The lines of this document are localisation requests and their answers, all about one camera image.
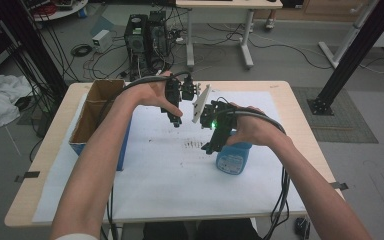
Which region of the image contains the round white table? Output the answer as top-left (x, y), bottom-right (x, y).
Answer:
top-left (26, 0), bottom-right (90, 23)

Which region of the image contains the person's right hand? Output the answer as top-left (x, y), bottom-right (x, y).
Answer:
top-left (225, 102), bottom-right (288, 148)

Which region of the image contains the small black floor object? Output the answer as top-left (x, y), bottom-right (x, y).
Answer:
top-left (294, 216), bottom-right (312, 240)

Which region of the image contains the person's left hand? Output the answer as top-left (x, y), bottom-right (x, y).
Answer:
top-left (123, 70), bottom-right (184, 118)

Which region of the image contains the coiled black cable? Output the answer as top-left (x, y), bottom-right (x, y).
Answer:
top-left (70, 42), bottom-right (94, 58)

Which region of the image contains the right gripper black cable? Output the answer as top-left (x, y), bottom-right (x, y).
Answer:
top-left (213, 96), bottom-right (292, 240)

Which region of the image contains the blue spray bottle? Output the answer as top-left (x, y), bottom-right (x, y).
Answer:
top-left (215, 130), bottom-right (254, 176)

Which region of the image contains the grey floor mat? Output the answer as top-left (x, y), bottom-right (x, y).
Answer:
top-left (291, 86), bottom-right (380, 145)

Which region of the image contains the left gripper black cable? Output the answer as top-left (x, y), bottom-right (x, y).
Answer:
top-left (95, 70), bottom-right (193, 240)

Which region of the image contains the white metal stand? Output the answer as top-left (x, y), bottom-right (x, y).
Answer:
top-left (317, 0), bottom-right (382, 70)

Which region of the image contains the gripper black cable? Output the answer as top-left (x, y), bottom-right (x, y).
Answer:
top-left (95, 70), bottom-right (193, 240)
top-left (213, 96), bottom-right (292, 240)

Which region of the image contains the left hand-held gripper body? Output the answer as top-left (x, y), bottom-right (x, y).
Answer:
top-left (160, 74), bottom-right (202, 123)

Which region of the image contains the open cardboard box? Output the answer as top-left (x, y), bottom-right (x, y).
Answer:
top-left (68, 78), bottom-right (133, 172)

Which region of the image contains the black computer tower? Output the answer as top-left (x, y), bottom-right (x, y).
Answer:
top-left (147, 10), bottom-right (173, 74)
top-left (123, 13), bottom-right (151, 82)

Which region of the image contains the white table mat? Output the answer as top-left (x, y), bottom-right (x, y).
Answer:
top-left (32, 90), bottom-right (307, 224)

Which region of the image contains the black metal post with cables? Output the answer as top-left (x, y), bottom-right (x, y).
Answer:
top-left (0, 0), bottom-right (69, 101)

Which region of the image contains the small white box device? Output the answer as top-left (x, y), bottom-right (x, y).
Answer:
top-left (91, 29), bottom-right (114, 54)

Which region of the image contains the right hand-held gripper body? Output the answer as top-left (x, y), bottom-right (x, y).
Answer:
top-left (191, 84), bottom-right (238, 136)

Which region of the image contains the black tape strip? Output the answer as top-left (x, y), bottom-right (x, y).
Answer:
top-left (13, 170), bottom-right (41, 184)
top-left (329, 181), bottom-right (350, 191)

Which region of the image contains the white desk with metal legs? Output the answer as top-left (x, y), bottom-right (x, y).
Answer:
top-left (175, 0), bottom-right (284, 71)

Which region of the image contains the black metal post with foot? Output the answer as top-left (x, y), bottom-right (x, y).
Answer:
top-left (306, 0), bottom-right (384, 117)

